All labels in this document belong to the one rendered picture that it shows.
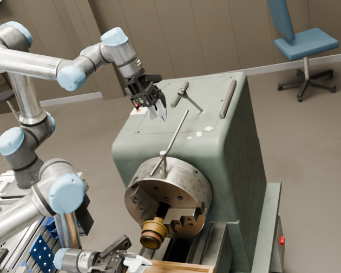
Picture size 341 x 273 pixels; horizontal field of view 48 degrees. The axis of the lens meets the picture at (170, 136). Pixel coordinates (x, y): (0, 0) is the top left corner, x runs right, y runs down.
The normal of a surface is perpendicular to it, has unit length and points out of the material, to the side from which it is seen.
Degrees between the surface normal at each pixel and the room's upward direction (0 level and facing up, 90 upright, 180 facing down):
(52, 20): 90
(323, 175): 0
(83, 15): 90
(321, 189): 0
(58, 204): 89
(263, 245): 0
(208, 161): 90
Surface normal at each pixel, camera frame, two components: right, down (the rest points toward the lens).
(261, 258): -0.26, -0.81
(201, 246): 0.22, -0.72
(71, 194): 0.59, 0.29
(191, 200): -0.31, 0.59
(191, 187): 0.58, -0.50
